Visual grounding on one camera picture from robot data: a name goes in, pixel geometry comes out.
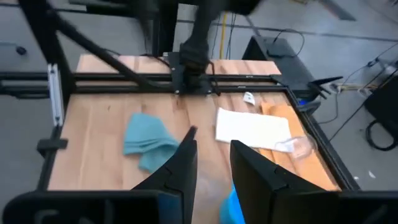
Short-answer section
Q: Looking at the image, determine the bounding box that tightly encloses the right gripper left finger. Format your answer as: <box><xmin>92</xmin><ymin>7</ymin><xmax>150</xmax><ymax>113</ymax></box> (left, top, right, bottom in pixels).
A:
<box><xmin>132</xmin><ymin>126</ymin><xmax>198</xmax><ymax>195</ymax></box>

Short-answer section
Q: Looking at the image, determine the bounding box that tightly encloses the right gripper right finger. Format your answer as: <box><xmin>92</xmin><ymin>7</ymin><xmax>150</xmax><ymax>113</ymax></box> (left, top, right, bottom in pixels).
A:
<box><xmin>229</xmin><ymin>139</ymin><xmax>324</xmax><ymax>224</ymax></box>

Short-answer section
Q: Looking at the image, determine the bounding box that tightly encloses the light blue mug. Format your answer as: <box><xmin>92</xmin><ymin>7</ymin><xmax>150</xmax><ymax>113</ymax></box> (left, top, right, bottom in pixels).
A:
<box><xmin>219</xmin><ymin>183</ymin><xmax>246</xmax><ymax>224</ymax></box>

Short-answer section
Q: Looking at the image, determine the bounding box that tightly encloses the clear faceted plastic cup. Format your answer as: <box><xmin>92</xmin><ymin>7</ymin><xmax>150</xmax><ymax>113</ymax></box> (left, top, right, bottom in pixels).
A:
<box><xmin>275</xmin><ymin>134</ymin><xmax>318</xmax><ymax>160</ymax></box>

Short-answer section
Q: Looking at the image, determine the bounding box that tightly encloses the white napkin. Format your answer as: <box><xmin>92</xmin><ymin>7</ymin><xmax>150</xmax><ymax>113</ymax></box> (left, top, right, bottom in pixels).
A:
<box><xmin>215</xmin><ymin>107</ymin><xmax>295</xmax><ymax>153</ymax></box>

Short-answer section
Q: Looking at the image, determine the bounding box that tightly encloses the teal cloth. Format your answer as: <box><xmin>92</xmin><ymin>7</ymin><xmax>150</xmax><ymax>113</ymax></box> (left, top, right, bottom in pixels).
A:
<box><xmin>123</xmin><ymin>112</ymin><xmax>180</xmax><ymax>174</ymax></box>

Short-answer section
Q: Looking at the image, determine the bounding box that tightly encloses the small white tag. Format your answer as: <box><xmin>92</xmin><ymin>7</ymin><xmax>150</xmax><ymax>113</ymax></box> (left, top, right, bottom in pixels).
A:
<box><xmin>243</xmin><ymin>91</ymin><xmax>256</xmax><ymax>106</ymax></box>

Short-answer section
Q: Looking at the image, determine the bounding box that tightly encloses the black computer tower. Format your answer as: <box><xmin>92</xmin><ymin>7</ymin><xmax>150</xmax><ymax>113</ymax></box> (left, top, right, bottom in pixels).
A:
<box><xmin>241</xmin><ymin>35</ymin><xmax>345</xmax><ymax>108</ymax></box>

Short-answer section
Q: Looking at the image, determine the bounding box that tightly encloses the black aluminium table frame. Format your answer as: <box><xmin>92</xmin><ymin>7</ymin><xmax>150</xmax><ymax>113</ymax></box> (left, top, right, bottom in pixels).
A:
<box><xmin>0</xmin><ymin>0</ymin><xmax>361</xmax><ymax>192</ymax></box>

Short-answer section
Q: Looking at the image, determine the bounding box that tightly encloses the black coiled cable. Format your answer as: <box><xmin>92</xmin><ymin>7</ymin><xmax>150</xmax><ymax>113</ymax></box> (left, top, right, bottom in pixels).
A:
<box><xmin>365</xmin><ymin>119</ymin><xmax>398</xmax><ymax>152</ymax></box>

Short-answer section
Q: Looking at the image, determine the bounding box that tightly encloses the yellow strap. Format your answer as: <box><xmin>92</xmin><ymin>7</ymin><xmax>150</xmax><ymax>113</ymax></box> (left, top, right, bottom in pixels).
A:
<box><xmin>219</xmin><ymin>12</ymin><xmax>229</xmax><ymax>60</ymax></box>

